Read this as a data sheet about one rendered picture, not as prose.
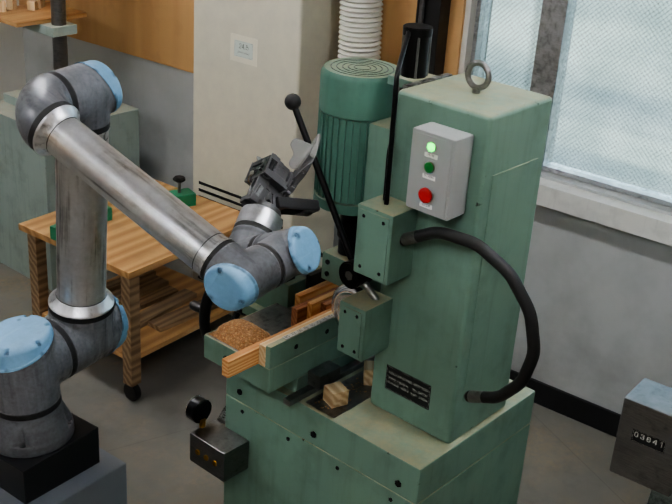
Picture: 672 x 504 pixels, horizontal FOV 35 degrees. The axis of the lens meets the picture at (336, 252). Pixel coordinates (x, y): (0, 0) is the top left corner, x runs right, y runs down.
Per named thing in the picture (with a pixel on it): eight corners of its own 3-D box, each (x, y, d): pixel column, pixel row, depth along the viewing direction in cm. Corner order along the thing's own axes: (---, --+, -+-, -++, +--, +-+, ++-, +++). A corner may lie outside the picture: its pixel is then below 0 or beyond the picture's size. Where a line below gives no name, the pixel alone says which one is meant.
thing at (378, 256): (377, 260, 220) (383, 193, 214) (411, 274, 215) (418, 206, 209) (351, 271, 215) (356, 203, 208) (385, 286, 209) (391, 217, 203)
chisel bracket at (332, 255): (339, 275, 250) (342, 242, 247) (385, 295, 242) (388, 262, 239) (318, 284, 245) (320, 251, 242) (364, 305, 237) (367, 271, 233)
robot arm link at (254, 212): (285, 240, 210) (256, 251, 217) (293, 220, 213) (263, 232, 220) (252, 215, 206) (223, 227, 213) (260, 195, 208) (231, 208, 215)
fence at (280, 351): (432, 284, 268) (434, 264, 266) (437, 286, 267) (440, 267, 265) (264, 367, 227) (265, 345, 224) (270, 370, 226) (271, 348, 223)
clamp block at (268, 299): (288, 282, 271) (289, 250, 267) (327, 300, 263) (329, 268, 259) (246, 300, 260) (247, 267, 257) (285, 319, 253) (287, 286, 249)
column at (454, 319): (429, 367, 250) (464, 71, 220) (508, 406, 237) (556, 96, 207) (368, 403, 235) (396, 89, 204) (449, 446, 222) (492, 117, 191)
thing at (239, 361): (388, 294, 262) (390, 279, 260) (394, 297, 260) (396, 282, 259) (221, 374, 223) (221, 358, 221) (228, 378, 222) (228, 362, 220)
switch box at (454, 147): (423, 198, 207) (431, 120, 201) (465, 214, 202) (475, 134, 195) (404, 206, 203) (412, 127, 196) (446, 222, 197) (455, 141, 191)
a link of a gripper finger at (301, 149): (308, 123, 214) (280, 159, 214) (329, 140, 217) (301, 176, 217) (303, 120, 217) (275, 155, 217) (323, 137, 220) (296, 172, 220)
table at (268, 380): (346, 267, 288) (347, 247, 285) (435, 306, 270) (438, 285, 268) (175, 341, 246) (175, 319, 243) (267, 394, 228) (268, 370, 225)
